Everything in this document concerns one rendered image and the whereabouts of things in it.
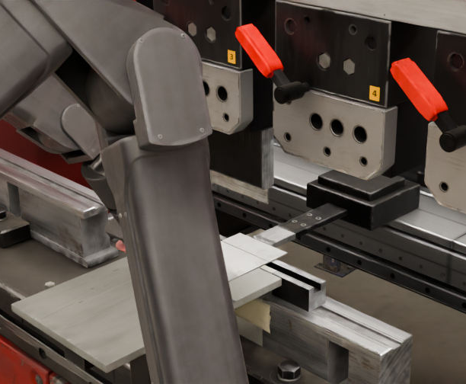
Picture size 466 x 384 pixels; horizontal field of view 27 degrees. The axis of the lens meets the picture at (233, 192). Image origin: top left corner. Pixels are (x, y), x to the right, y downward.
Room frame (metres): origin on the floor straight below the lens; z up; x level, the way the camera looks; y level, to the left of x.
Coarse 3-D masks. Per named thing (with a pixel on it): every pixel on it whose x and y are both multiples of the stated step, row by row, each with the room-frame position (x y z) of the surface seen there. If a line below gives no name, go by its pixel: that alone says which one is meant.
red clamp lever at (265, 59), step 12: (252, 24) 0.98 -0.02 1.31; (240, 36) 0.97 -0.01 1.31; (252, 36) 0.96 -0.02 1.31; (252, 48) 0.96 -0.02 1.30; (264, 48) 0.96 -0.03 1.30; (252, 60) 0.96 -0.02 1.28; (264, 60) 0.95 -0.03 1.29; (276, 60) 0.95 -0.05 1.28; (264, 72) 0.94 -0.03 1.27; (276, 72) 0.94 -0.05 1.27; (276, 84) 0.94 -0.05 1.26; (288, 84) 0.93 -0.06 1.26; (300, 84) 0.94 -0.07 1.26; (276, 96) 0.93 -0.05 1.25; (288, 96) 0.92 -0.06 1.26; (300, 96) 0.93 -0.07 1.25
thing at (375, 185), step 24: (312, 192) 1.25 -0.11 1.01; (336, 192) 1.22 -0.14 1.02; (360, 192) 1.20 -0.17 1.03; (384, 192) 1.20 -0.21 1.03; (408, 192) 1.22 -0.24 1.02; (312, 216) 1.18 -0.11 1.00; (336, 216) 1.18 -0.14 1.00; (360, 216) 1.18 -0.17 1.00; (384, 216) 1.19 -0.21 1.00; (264, 240) 1.11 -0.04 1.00; (288, 240) 1.12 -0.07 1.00
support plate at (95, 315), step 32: (64, 288) 1.00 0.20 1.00; (96, 288) 0.99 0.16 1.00; (128, 288) 0.99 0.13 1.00; (256, 288) 0.99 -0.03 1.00; (32, 320) 0.93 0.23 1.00; (64, 320) 0.92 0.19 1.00; (96, 320) 0.92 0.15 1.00; (128, 320) 0.92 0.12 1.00; (96, 352) 0.86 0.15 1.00; (128, 352) 0.85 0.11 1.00
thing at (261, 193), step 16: (272, 128) 1.06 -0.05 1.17; (224, 144) 1.09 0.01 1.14; (240, 144) 1.07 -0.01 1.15; (256, 144) 1.05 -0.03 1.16; (272, 144) 1.06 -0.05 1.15; (224, 160) 1.09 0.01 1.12; (240, 160) 1.07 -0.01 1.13; (256, 160) 1.05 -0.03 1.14; (272, 160) 1.06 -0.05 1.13; (224, 176) 1.11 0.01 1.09; (240, 176) 1.07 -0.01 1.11; (256, 176) 1.05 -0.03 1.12; (272, 176) 1.06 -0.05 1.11; (240, 192) 1.09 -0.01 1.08; (256, 192) 1.07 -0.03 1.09
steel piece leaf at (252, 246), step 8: (224, 240) 1.11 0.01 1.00; (232, 240) 1.11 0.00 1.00; (240, 240) 1.11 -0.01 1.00; (248, 240) 1.11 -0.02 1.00; (256, 240) 1.11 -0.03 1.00; (240, 248) 1.09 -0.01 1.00; (248, 248) 1.09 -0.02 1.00; (256, 248) 1.09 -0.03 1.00; (264, 248) 1.09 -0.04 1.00; (272, 248) 1.09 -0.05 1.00; (256, 256) 1.07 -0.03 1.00; (264, 256) 1.07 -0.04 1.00; (272, 256) 1.07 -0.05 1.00; (280, 256) 1.07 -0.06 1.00
